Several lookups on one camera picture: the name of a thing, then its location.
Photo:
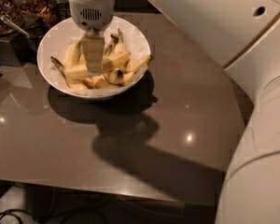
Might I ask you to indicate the upright banana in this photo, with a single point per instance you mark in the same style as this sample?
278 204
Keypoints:
72 55
117 44

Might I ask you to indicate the right upright banana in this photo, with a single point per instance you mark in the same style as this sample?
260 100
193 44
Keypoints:
117 44

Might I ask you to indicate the left upright banana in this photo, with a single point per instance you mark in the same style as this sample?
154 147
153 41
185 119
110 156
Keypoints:
72 55

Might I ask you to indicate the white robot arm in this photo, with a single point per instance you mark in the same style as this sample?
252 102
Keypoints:
243 37

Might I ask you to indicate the metal scoop handle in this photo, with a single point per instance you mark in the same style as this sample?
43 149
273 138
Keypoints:
7 21

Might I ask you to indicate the right side banana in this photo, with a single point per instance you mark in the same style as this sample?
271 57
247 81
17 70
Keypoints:
135 65

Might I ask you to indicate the long top banana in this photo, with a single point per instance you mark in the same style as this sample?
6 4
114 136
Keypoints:
113 61

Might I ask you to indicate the bottom left banana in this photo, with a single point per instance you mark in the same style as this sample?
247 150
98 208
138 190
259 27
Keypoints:
75 84

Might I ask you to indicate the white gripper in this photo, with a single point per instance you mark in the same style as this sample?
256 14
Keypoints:
90 14

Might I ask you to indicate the white bowl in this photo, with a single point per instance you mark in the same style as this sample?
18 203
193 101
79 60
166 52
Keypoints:
57 40

